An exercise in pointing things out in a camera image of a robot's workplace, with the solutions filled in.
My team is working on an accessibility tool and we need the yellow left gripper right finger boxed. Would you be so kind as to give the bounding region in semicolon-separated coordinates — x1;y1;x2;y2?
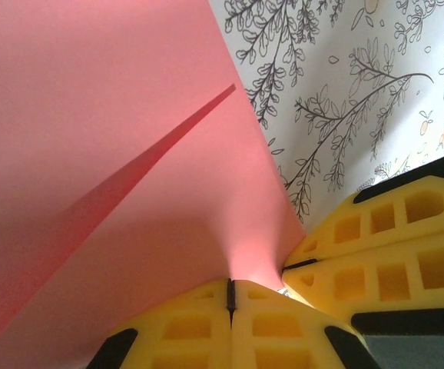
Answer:
230;278;376;369

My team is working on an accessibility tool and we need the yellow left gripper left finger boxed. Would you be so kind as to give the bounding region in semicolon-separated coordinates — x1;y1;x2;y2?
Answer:
91;278;234;369

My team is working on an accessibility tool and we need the pink paper sheet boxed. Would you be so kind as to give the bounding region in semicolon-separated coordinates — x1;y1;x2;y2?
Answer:
0;0;308;369

